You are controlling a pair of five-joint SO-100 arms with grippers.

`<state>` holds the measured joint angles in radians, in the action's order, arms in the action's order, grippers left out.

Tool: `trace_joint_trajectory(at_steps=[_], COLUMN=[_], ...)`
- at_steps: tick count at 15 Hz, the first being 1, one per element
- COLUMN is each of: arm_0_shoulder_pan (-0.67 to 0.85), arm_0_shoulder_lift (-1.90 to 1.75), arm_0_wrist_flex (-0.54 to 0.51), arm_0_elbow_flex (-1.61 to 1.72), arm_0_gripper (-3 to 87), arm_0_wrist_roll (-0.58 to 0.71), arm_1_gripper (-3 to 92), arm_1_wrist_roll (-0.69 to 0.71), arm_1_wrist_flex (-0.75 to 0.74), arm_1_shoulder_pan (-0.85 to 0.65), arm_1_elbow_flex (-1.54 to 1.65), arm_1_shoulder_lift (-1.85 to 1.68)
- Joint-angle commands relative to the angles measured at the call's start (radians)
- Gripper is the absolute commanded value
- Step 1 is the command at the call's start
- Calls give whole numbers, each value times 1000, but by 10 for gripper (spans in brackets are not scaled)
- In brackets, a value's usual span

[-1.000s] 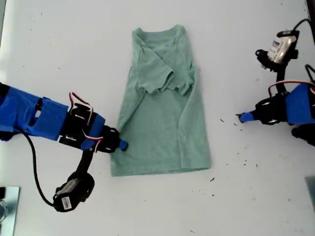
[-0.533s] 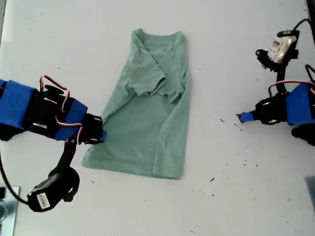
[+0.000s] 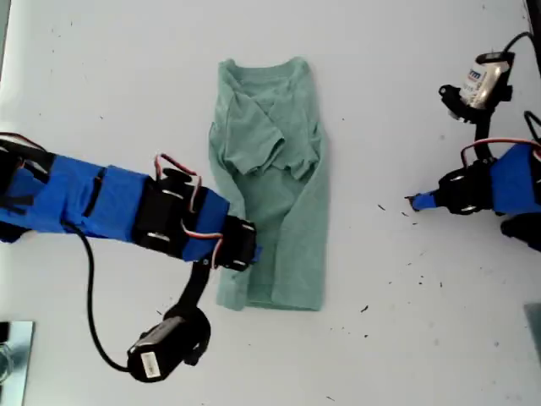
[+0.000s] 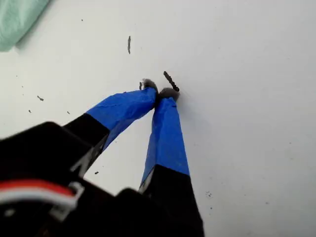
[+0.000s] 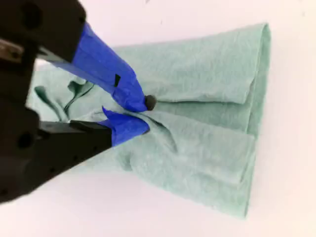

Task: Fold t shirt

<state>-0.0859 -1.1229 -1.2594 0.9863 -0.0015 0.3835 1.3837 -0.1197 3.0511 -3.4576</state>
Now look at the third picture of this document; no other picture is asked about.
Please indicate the green t-shirt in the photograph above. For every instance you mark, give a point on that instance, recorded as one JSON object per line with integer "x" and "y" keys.
{"x": 274, "y": 148}

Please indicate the steel plate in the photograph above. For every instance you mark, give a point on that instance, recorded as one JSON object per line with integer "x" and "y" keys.
{"x": 21, "y": 359}

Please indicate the black clamp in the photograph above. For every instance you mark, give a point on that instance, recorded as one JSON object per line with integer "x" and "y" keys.
{"x": 3, "y": 332}

